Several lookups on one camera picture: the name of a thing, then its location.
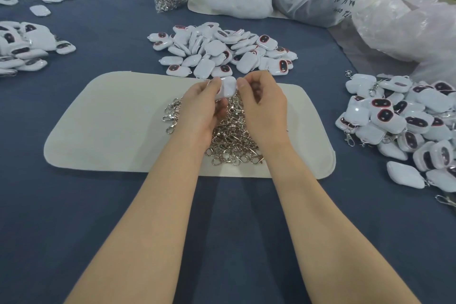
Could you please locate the crumpled clear plastic bag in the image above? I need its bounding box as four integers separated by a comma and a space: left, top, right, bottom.
352, 0, 456, 86

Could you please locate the white fob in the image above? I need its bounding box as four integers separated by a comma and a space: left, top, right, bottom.
217, 76, 238, 100

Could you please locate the person's right hand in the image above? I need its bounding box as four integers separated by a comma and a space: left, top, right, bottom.
236, 70, 289, 148

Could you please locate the pile of finished fobs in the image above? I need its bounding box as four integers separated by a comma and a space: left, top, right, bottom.
335, 70, 456, 209

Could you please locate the person's right forearm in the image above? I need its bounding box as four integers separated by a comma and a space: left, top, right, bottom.
266, 136, 421, 304

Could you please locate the person's left forearm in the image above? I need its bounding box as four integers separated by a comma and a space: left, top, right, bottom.
64, 136, 211, 304

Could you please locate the pile of metal clasps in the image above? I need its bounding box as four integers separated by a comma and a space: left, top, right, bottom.
162, 94, 267, 166

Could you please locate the cream felt work mat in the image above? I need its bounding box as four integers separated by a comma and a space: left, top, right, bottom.
43, 71, 337, 180

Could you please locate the person's left hand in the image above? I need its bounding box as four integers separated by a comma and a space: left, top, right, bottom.
173, 77, 230, 146

